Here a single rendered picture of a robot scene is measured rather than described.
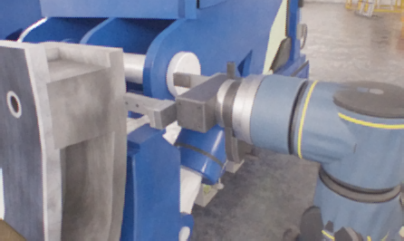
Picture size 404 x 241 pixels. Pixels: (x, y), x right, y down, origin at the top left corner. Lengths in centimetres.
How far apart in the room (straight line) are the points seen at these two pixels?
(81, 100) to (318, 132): 41
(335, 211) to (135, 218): 55
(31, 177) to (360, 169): 53
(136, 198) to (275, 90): 52
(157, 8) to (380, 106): 75
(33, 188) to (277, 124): 44
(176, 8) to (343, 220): 71
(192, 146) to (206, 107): 88
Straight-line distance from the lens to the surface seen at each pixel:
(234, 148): 47
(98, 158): 72
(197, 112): 43
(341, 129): 38
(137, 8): 103
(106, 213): 75
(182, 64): 86
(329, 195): 44
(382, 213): 45
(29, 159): 62
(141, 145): 77
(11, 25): 265
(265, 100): 40
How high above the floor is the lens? 248
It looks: 24 degrees down
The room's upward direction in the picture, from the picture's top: 2 degrees counter-clockwise
